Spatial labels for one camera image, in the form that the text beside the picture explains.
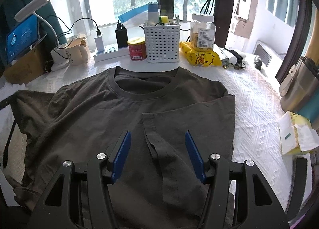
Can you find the white desk lamp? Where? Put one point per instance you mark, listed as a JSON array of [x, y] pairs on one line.
[[27, 14]]

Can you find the brown cardboard box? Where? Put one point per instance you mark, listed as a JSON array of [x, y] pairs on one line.
[[27, 68]]

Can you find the blue screen tablet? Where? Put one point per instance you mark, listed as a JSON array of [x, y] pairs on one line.
[[19, 40]]

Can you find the white perforated plastic basket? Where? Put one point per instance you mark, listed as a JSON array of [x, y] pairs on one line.
[[162, 43]]

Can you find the white power strip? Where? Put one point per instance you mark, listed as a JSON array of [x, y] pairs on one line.
[[110, 52]]

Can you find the white usb charger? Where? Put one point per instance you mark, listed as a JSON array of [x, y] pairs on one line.
[[99, 41]]

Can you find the red tin can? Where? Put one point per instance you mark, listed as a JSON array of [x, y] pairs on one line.
[[137, 49]]

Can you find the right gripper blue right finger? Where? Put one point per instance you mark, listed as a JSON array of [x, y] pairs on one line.
[[199, 154]]

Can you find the small dark figurine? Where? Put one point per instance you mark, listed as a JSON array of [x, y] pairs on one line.
[[258, 62]]

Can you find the cream cartoon mug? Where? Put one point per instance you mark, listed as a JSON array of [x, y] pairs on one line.
[[77, 50]]

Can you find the black power adapter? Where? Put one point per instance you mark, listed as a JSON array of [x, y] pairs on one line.
[[121, 36]]

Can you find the black smartphone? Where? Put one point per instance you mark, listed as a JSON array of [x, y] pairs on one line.
[[299, 180]]

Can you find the yellow tissue box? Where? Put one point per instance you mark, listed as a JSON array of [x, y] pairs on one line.
[[296, 134]]

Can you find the keys and black pouch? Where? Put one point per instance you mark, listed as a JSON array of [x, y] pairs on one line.
[[230, 58]]

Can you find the yellow duck snack bag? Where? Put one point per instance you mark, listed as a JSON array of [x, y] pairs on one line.
[[199, 58]]

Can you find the clear jar white lid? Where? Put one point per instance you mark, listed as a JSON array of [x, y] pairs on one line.
[[202, 32]]

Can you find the blue white pack in basket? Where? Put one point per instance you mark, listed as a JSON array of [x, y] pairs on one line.
[[150, 7]]

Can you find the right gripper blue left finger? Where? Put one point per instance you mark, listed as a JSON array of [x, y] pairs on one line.
[[118, 156]]

